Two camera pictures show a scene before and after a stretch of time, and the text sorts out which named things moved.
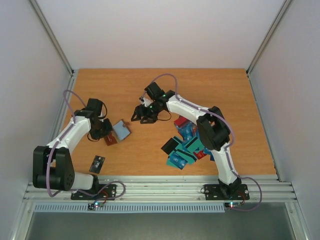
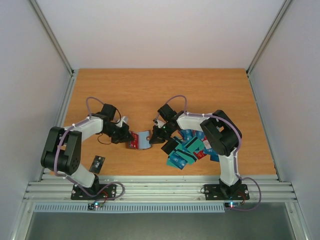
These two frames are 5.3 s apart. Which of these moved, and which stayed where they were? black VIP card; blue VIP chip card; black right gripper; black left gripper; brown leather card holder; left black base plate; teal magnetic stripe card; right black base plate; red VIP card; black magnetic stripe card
Moved: red VIP card; black right gripper; brown leather card holder; black left gripper
Stayed: teal magnetic stripe card; black VIP card; blue VIP chip card; black magnetic stripe card; right black base plate; left black base plate
